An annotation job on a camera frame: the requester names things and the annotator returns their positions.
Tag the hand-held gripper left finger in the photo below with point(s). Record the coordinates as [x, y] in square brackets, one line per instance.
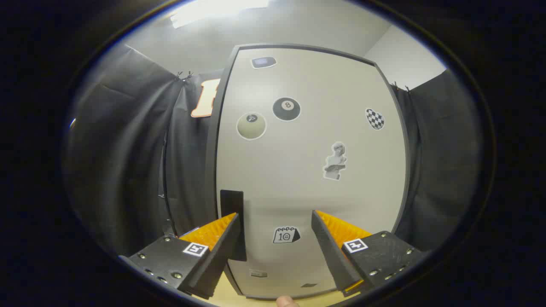
[217, 260]

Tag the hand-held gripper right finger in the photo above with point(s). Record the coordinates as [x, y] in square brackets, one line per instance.
[330, 256]

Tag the grey cabinet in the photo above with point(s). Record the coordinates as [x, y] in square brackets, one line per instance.
[211, 170]

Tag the black backdrop pole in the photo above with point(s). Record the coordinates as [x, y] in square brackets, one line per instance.
[165, 170]

